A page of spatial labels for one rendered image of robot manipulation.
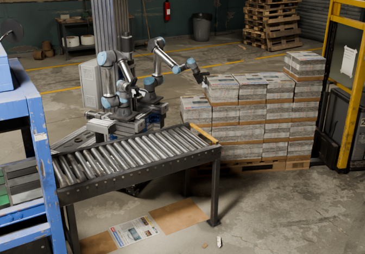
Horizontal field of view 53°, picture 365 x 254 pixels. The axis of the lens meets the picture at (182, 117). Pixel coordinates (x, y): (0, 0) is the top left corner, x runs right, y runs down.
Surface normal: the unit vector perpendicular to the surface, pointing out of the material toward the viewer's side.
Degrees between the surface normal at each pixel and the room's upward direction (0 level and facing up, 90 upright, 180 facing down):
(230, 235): 0
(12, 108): 90
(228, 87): 90
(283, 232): 0
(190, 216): 0
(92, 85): 90
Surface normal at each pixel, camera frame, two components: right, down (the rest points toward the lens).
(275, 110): 0.14, 0.39
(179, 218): 0.00, -0.91
